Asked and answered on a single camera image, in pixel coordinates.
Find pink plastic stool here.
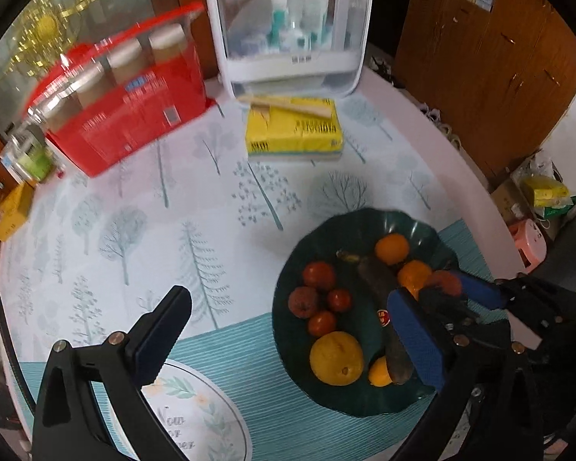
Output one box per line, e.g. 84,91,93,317
506,218,550,270

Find red jar gift box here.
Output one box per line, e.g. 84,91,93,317
26,1,212,177

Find white cosmetic bottle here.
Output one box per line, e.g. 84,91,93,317
271,0,298,25
302,0,328,41

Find dark red round fruit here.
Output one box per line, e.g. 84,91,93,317
288,287,320,318

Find yellowish orange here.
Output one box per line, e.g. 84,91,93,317
310,331,366,386

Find yellow cardboard box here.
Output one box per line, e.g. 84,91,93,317
0,182,34,243

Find teal striped table mat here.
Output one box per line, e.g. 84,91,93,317
10,218,490,461

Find yellow tissue pack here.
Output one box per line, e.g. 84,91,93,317
246,97,344,161

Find red tomato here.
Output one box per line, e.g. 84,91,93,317
301,261,338,292
427,270,463,298
308,310,338,338
327,288,353,314

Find white clear-lid organizer case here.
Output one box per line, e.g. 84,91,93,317
206,0,375,99

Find yellow green bag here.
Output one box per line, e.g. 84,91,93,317
523,175,576,222

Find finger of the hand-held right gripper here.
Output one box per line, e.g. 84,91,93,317
419,287,483,334
449,270,510,312

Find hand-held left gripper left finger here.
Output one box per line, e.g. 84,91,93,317
30,285,193,461

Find dark green plate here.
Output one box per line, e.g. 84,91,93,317
272,207,462,418

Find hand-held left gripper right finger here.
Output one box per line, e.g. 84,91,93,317
385,287,545,461

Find brown cardboard box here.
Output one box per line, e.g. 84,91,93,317
490,180,533,224

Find brown wooden cabinet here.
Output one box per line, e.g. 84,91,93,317
396,0,576,178

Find clear jar green contents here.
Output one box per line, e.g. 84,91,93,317
12,146,53,183

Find white plastic bag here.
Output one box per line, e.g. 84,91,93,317
509,151,558,183

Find beige wooden stick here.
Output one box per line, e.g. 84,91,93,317
237,96,334,118

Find dark chair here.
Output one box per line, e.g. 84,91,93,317
533,209,576,294

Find brown lidded jar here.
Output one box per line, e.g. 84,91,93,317
149,24,185,63
45,89,78,128
106,41,145,82
72,65,111,106

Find black cable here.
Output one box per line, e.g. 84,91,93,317
0,254,34,414

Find white printed plate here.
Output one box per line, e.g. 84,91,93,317
115,360,249,461

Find gold ornament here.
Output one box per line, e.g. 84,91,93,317
10,5,82,73

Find blackened banana with sticker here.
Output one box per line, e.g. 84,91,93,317
335,249,417,386

